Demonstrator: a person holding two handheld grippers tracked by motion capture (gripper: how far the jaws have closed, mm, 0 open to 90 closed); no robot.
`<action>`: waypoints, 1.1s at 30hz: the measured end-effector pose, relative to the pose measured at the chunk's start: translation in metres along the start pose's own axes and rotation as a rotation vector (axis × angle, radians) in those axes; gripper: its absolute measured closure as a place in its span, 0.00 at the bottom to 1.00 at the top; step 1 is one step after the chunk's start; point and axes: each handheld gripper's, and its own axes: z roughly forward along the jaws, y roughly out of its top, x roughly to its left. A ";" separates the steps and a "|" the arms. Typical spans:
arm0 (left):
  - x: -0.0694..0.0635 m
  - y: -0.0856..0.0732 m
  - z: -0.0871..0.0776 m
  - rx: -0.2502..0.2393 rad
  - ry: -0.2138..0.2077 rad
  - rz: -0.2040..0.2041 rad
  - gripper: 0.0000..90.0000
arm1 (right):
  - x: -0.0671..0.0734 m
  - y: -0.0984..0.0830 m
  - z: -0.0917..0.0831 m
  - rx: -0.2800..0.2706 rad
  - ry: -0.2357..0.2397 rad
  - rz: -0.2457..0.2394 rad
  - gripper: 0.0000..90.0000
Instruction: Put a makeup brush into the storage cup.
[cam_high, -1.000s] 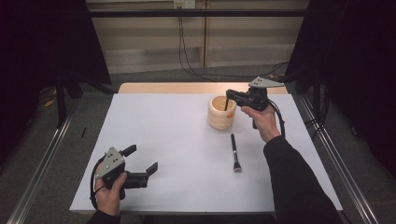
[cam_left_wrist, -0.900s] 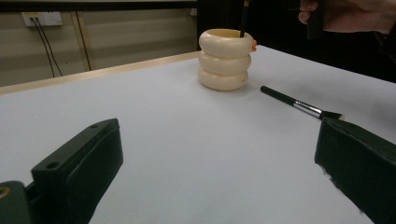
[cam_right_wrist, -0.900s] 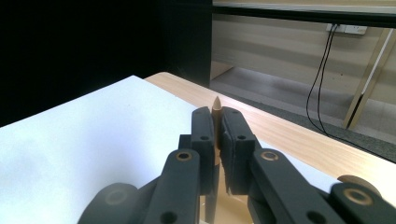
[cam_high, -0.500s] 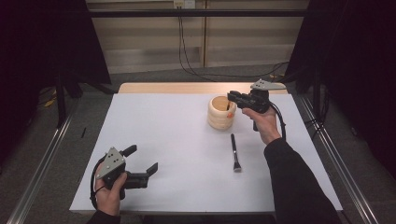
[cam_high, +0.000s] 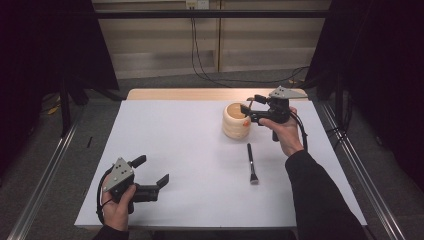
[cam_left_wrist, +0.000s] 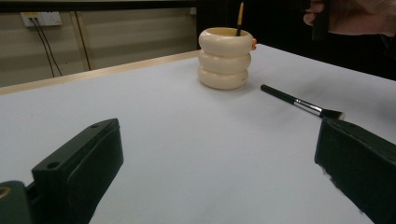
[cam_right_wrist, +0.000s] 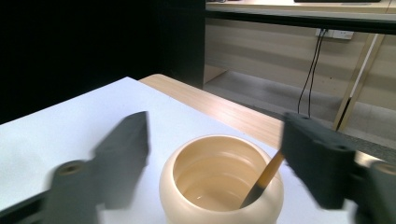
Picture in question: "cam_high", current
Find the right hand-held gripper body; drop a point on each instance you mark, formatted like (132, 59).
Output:
(278, 111)

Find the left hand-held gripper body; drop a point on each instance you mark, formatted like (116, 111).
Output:
(120, 173)

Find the cream ribbed pen holder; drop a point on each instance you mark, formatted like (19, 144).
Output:
(235, 128)

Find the black makeup brush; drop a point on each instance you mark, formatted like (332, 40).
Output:
(250, 156)

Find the person's right hand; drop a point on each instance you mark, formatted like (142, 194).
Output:
(288, 136)

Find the person's left hand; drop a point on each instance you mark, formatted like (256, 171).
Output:
(118, 213)

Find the small dark round object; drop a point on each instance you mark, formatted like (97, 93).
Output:
(249, 99)

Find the white table mat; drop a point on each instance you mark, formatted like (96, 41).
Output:
(200, 200)

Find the small black floor stick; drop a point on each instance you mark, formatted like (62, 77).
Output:
(89, 142)

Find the yellow floor object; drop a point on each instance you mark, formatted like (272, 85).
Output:
(53, 110)

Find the dark curtain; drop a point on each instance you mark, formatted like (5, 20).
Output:
(383, 66)
(40, 50)

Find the black horizontal bar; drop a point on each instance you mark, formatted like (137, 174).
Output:
(150, 14)

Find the dark metal stand post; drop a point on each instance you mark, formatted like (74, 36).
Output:
(339, 100)
(65, 110)

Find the aluminium floor rail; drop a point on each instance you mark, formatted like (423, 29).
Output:
(353, 156)
(40, 190)

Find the white wall socket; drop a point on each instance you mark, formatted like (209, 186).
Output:
(196, 4)

